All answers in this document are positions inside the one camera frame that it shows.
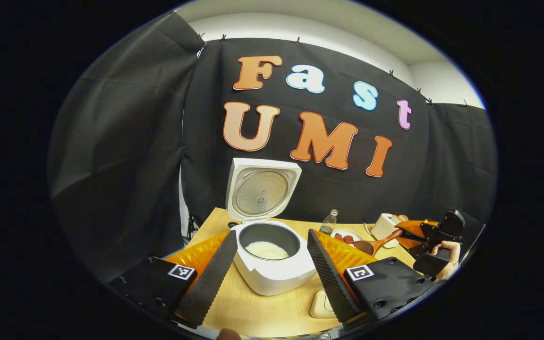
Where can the white oval plate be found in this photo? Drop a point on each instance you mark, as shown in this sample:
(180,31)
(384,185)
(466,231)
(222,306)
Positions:
(354,233)

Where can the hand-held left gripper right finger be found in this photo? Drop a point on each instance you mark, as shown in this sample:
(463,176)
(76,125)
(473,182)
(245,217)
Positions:
(331,278)

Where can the black backdrop cloth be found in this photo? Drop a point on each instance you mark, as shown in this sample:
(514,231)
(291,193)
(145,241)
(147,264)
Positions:
(135,141)

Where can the red meat piece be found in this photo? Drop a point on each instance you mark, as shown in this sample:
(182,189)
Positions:
(338,236)
(349,239)

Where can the white rice cooker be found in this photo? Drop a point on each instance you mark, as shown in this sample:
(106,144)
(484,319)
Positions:
(272,278)

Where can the cream rice container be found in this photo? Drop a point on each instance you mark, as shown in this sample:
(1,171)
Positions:
(320,304)

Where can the clear plastic water bottle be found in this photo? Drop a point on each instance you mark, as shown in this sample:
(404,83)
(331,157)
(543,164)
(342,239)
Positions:
(328,224)

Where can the white rice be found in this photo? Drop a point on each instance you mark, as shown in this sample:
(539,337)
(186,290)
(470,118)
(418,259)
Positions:
(267,250)

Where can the white toaster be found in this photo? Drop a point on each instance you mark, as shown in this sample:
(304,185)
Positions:
(384,229)

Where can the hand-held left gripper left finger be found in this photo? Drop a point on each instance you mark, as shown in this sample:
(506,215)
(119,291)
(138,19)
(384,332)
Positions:
(210,283)

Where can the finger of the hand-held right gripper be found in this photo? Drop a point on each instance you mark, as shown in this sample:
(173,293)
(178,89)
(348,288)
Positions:
(411,226)
(409,243)

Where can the brown wooden spoon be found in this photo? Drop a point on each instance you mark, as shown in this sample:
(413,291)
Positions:
(366,246)

